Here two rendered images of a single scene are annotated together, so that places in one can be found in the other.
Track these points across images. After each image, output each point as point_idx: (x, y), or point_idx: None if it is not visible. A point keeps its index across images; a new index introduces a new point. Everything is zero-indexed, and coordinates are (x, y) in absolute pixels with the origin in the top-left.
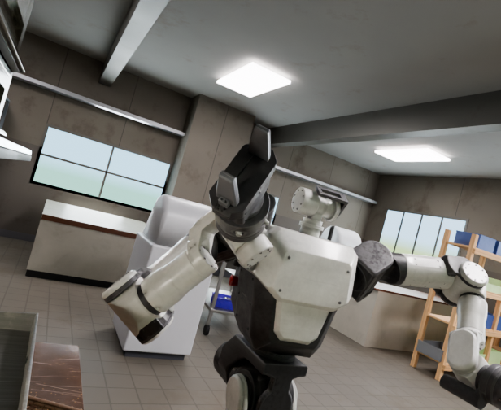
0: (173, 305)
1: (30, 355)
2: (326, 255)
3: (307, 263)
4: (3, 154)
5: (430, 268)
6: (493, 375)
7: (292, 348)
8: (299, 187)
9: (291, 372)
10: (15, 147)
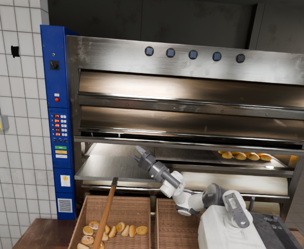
0: (175, 202)
1: (136, 178)
2: (207, 235)
3: (202, 229)
4: (214, 149)
5: None
6: None
7: None
8: (236, 190)
9: None
10: (241, 147)
